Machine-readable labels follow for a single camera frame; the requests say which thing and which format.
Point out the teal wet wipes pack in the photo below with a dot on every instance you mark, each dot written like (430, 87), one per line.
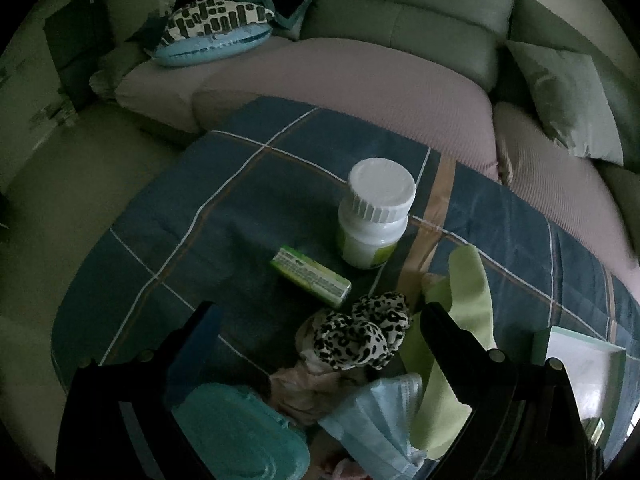
(238, 436)

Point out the blue plaid blanket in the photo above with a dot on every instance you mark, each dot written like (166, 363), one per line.
(273, 175)

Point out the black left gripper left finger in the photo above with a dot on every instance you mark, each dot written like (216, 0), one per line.
(118, 421)

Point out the light blue face mask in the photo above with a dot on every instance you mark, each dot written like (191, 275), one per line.
(373, 425)

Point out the leopard print scrunchie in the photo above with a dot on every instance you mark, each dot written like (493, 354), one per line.
(368, 333)

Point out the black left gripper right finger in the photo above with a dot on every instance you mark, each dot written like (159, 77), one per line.
(522, 424)

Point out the white pill bottle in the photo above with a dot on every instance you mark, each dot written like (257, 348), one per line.
(373, 214)

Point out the grey green sofa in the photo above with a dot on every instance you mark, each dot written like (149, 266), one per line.
(469, 37)

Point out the pink cloth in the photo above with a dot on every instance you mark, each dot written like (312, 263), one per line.
(311, 389)

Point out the green medicine box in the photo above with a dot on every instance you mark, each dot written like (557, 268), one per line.
(312, 276)

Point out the grey green throw pillow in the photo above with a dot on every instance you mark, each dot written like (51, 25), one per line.
(570, 101)

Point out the lime green cloth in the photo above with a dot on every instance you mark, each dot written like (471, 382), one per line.
(455, 323)

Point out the blue patterned cushion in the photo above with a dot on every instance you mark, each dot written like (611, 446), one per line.
(211, 30)

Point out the white tray green rim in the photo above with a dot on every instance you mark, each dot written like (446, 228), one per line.
(596, 370)

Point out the dark side cabinet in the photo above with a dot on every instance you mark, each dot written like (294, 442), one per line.
(78, 36)

